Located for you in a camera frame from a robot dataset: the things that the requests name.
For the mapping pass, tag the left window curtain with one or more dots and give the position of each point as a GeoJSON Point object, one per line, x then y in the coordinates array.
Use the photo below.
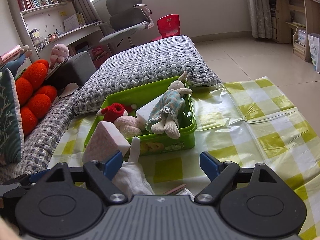
{"type": "Point", "coordinates": [88, 10]}

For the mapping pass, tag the pink octopus plush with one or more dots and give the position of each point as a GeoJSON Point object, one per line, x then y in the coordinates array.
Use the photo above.
{"type": "Point", "coordinates": [59, 53]}

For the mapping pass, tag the red plastic child chair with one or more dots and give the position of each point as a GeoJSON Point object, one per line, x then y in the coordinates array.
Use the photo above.
{"type": "Point", "coordinates": [168, 26]}

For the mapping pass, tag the grey checkered sofa cover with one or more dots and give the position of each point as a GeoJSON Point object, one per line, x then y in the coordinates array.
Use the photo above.
{"type": "Point", "coordinates": [41, 143]}

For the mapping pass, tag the wooden desk shelf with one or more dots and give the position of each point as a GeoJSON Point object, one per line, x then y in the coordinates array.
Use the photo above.
{"type": "Point", "coordinates": [292, 21]}

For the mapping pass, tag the torn white paper piece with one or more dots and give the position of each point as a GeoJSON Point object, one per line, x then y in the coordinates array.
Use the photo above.
{"type": "Point", "coordinates": [69, 90]}

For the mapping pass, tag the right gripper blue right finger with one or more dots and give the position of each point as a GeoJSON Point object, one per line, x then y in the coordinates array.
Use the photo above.
{"type": "Point", "coordinates": [211, 166]}

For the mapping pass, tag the white paper shopping bag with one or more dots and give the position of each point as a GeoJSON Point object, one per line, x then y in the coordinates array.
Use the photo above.
{"type": "Point", "coordinates": [314, 45]}

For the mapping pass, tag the white pink sponge block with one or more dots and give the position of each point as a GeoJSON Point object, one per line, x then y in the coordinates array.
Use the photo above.
{"type": "Point", "coordinates": [105, 141]}

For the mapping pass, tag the pink knotted plush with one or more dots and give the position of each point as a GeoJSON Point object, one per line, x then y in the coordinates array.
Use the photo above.
{"type": "Point", "coordinates": [129, 126]}

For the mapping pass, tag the red white plush toy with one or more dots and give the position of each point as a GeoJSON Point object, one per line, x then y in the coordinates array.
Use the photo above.
{"type": "Point", "coordinates": [114, 111]}

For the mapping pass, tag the green checkered plastic tablecloth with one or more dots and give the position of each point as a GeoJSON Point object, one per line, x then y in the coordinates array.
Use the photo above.
{"type": "Point", "coordinates": [246, 122]}

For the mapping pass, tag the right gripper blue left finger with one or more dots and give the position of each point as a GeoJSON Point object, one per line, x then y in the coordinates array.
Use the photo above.
{"type": "Point", "coordinates": [112, 164]}

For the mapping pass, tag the white bookshelf desk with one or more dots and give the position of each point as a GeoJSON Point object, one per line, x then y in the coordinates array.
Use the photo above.
{"type": "Point", "coordinates": [41, 24]}

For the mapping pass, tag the green plastic storage box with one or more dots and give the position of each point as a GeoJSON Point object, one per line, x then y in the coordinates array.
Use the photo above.
{"type": "Point", "coordinates": [151, 143]}

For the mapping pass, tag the teal patterned pillow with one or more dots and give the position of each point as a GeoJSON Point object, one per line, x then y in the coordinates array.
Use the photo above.
{"type": "Point", "coordinates": [12, 137]}

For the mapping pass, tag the bunny doll in blue dress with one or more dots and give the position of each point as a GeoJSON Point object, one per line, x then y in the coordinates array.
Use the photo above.
{"type": "Point", "coordinates": [164, 116]}

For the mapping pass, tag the grey quilted cushion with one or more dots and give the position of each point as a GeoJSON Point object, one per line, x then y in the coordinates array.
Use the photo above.
{"type": "Point", "coordinates": [144, 64]}

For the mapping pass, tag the brown powder puff near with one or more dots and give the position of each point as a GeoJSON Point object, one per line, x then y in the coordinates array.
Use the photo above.
{"type": "Point", "coordinates": [175, 190]}

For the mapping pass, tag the blue plush toy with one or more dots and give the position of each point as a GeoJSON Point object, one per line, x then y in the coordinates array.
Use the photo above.
{"type": "Point", "coordinates": [13, 66]}

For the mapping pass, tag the grey floral curtain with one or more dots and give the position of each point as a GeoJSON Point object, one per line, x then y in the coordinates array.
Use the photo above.
{"type": "Point", "coordinates": [260, 16]}

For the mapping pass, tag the white cloth rabbit toy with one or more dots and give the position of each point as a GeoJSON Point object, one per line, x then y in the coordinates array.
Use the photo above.
{"type": "Point", "coordinates": [130, 179]}

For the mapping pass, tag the orange ball plush cushion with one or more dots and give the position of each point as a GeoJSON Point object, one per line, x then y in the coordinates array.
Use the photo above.
{"type": "Point", "coordinates": [34, 97]}

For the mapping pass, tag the grey office chair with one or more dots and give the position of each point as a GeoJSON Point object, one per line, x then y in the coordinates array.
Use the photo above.
{"type": "Point", "coordinates": [127, 17]}

